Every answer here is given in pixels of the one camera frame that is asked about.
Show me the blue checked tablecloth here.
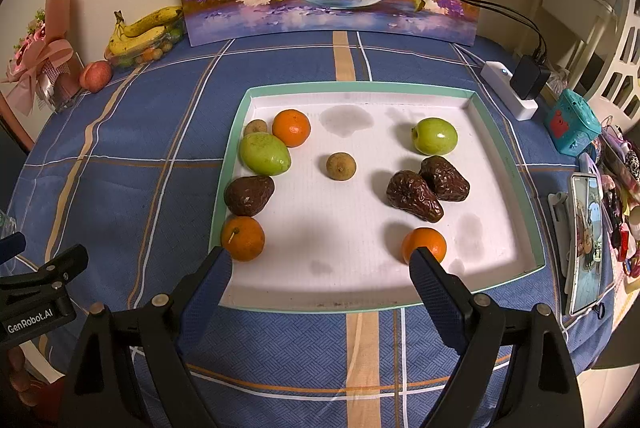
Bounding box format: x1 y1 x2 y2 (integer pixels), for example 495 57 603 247
0 30 616 428

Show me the dark brown avocado-shaped fruit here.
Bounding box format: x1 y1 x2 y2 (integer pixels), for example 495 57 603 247
224 175 276 217

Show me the small orange with stem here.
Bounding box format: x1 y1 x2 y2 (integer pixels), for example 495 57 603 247
220 216 266 263

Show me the white power strip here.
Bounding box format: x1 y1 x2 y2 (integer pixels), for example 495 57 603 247
480 62 538 121

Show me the pile of colourful trinkets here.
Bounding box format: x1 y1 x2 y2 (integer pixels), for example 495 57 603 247
590 118 640 279

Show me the black charger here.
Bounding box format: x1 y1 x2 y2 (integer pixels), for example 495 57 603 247
510 54 551 101

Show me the round green apple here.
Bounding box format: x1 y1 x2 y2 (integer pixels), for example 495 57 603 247
411 118 459 157

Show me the white wooden stool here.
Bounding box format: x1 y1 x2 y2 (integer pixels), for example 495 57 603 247
525 0 616 83

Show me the white tray with teal rim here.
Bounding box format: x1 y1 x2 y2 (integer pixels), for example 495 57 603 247
207 81 547 313

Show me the large orange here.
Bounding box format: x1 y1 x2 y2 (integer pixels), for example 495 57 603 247
272 109 312 149

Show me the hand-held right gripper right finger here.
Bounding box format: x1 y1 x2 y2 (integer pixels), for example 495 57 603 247
409 247 586 428

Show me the smartphone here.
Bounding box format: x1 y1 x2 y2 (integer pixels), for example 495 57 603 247
569 173 606 316

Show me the pink flower bouquet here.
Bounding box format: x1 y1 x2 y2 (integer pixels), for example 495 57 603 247
0 0 83 113

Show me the person's left hand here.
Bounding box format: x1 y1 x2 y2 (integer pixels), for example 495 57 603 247
7 347 31 391

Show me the red peach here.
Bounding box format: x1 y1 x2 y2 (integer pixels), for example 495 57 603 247
79 60 113 94

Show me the green pear-shaped fruit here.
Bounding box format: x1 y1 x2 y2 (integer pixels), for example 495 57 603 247
238 132 292 176

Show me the teal toy box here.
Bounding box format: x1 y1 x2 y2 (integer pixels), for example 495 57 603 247
544 88 602 157

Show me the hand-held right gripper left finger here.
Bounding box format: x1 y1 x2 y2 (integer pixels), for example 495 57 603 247
60 245 233 428

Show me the glass fruit bowl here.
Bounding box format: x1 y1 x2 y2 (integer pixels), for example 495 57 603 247
104 20 185 68

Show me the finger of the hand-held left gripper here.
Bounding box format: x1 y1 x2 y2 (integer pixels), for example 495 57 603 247
0 244 89 295
0 232 27 265

